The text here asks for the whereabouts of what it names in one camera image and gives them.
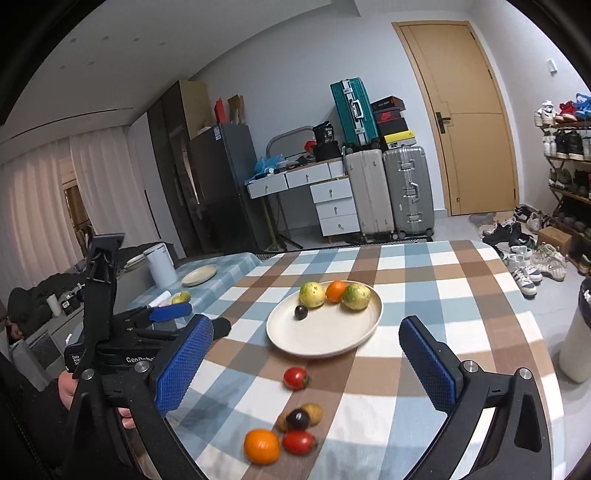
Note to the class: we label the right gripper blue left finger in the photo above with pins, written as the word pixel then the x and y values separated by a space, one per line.
pixel 178 361

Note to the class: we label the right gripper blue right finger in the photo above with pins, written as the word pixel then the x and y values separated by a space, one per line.
pixel 434 363

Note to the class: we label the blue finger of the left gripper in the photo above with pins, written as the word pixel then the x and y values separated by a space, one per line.
pixel 169 312

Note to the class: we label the orange fruit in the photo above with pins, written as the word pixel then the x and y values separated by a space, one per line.
pixel 335 290
pixel 261 447

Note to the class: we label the large green yellow guava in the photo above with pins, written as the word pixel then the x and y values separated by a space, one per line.
pixel 356 296

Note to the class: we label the red tomato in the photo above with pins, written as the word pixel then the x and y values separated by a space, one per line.
pixel 299 442
pixel 296 378

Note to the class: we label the dark purple plum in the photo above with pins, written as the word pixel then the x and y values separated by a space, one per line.
pixel 298 419

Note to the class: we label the brown longan fruit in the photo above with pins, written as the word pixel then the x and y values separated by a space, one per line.
pixel 314 411

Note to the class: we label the white power adapter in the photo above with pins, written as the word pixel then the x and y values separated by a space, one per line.
pixel 161 300

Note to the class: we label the small yellow citrus fruit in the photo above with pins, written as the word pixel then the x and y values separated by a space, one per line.
pixel 178 299

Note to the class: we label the small green citrus fruit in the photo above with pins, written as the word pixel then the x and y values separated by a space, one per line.
pixel 184 295

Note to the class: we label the small cream plate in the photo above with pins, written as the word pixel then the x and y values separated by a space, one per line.
pixel 199 276

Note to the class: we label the white kettle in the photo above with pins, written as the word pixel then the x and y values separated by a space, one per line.
pixel 160 265

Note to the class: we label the teal checkered side cloth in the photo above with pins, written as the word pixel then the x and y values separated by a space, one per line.
pixel 221 274

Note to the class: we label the checkered tablecloth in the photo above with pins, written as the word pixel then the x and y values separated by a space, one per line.
pixel 377 419

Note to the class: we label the white curtain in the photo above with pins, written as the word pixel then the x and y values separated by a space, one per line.
pixel 37 235

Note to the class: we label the large cream plate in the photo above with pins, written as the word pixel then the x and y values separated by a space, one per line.
pixel 326 331

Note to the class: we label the black refrigerator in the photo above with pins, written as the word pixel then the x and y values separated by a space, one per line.
pixel 222 159

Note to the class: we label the cardboard box on floor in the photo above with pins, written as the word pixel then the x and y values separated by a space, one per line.
pixel 559 239

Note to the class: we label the silver suitcase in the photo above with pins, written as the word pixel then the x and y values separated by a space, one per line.
pixel 410 191

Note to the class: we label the white drawer desk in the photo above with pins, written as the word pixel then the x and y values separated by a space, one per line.
pixel 330 190

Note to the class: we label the beige suitcase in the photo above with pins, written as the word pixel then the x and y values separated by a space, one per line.
pixel 371 193

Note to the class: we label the stacked shoe boxes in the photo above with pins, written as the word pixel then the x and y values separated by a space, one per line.
pixel 391 124

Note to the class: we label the wooden shoe rack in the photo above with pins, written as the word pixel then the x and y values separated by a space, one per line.
pixel 567 151

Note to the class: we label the teal suitcase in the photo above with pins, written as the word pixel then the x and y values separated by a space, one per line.
pixel 355 114

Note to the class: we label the wooden door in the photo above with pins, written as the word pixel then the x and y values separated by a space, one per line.
pixel 467 114

